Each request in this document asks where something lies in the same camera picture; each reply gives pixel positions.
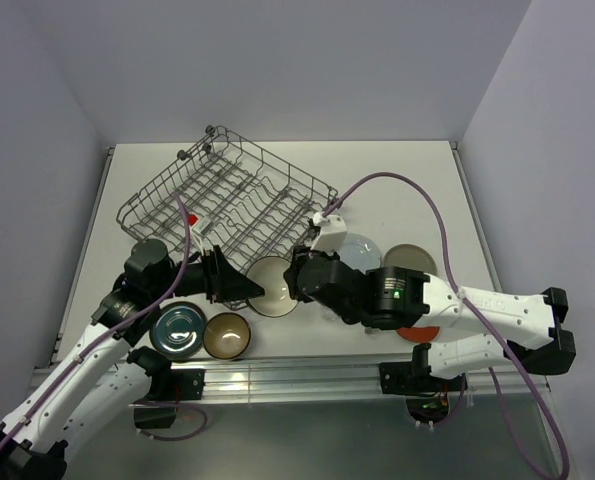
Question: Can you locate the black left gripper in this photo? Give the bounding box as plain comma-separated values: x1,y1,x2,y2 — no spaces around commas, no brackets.
150,244,263,303

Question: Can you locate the teal bowl cream inside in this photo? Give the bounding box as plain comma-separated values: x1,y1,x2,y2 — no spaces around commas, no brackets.
246,256,298,318

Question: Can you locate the brown bowl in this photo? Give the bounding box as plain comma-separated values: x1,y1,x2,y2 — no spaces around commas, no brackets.
203,312,251,360

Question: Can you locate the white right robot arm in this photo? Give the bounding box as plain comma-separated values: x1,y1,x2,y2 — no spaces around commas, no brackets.
283,246,576,394

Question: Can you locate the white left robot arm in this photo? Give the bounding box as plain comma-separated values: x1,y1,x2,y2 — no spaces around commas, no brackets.
0,239,264,479

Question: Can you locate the light blue scalloped plate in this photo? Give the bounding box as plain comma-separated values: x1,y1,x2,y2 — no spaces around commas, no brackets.
338,233,382,273

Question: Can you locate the dark teal plate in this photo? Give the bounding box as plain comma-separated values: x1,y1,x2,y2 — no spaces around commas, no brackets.
149,301,207,363

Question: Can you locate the grey round plate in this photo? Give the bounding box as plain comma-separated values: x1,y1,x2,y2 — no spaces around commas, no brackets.
382,244,438,275

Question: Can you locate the orange round plate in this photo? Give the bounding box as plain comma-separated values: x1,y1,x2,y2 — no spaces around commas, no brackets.
396,327,440,344

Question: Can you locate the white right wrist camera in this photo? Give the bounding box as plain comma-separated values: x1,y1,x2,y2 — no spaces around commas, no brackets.
309,212,347,253

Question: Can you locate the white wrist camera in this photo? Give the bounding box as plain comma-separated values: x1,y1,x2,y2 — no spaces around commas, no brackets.
309,212,347,253
187,213,212,252

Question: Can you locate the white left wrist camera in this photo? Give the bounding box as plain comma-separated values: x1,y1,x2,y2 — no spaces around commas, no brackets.
187,213,212,252

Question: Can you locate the grey wire dish rack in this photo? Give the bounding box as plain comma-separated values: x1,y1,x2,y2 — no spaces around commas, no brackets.
115,124,340,312

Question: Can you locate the aluminium table edge rail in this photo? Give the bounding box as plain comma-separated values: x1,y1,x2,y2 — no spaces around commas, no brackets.
26,355,553,406

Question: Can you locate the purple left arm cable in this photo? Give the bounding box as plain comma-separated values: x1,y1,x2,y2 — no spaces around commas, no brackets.
0,192,209,480

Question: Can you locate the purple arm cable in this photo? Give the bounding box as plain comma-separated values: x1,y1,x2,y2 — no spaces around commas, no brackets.
326,172,571,479
0,192,209,480

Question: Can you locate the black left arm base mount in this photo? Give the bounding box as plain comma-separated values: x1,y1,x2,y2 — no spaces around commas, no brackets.
133,368,208,436

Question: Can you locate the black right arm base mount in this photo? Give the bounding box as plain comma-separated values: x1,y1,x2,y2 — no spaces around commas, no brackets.
378,362,468,431

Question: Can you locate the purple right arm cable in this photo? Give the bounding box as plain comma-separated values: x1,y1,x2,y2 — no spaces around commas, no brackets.
326,172,571,479

